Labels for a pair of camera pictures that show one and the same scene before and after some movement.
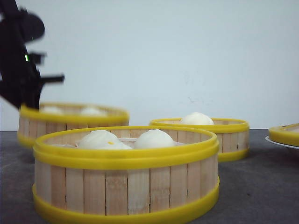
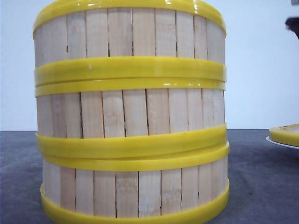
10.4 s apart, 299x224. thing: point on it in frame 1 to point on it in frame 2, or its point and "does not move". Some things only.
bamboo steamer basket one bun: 232,137 to 130,40
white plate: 267,138 does not move
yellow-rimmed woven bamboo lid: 287,133 does not move
